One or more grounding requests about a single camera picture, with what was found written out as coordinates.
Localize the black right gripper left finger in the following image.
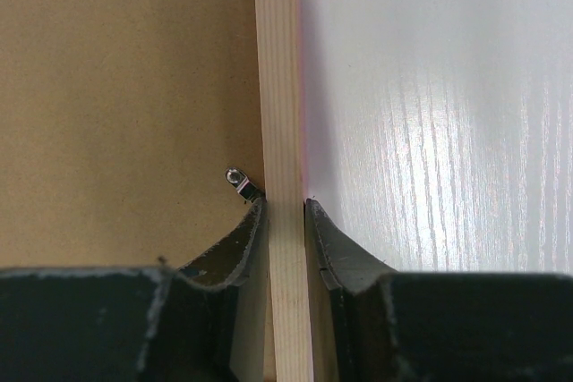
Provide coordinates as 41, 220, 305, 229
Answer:
1, 199, 268, 381

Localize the pink wooden picture frame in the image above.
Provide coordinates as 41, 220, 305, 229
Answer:
255, 0, 313, 381

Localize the small metal turn clip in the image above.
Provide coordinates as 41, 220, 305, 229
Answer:
225, 167, 264, 203

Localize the brown cardboard backing board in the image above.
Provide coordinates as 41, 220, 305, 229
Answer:
1, 0, 263, 273

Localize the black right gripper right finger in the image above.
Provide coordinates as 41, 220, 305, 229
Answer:
304, 199, 572, 381

